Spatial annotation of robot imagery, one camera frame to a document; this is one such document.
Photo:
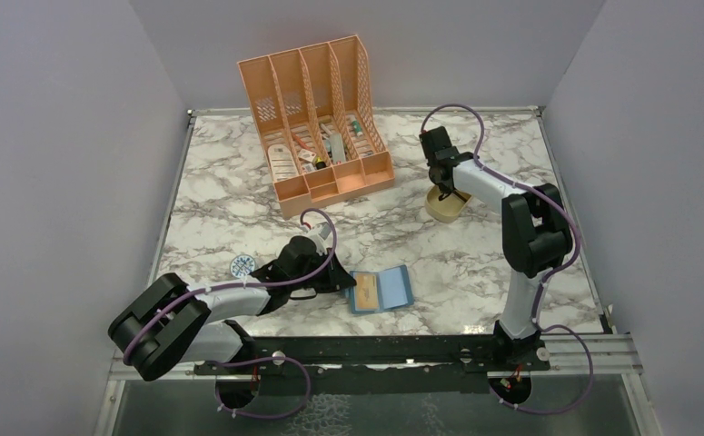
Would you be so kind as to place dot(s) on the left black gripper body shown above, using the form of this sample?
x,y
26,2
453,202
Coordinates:
x,y
319,282

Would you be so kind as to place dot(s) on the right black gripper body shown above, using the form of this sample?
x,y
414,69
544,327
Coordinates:
x,y
444,187

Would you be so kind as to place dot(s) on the blue card holder wallet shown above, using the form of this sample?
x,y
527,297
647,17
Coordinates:
x,y
394,289

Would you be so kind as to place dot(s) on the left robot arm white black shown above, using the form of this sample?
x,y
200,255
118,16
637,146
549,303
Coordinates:
x,y
169,323

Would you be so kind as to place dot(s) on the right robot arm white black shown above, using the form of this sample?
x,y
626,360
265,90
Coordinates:
x,y
535,236

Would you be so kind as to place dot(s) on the beige oval card tray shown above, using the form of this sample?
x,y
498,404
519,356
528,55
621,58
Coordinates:
x,y
448,209

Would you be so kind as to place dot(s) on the blue white round coaster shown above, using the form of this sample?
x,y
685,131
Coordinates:
x,y
242,265

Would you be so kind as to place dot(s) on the orange plastic desk organizer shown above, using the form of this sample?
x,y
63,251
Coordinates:
x,y
298,98

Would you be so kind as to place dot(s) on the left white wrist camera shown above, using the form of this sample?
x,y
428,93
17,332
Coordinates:
x,y
321,235

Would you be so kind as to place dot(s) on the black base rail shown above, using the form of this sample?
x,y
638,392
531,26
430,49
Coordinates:
x,y
357,365

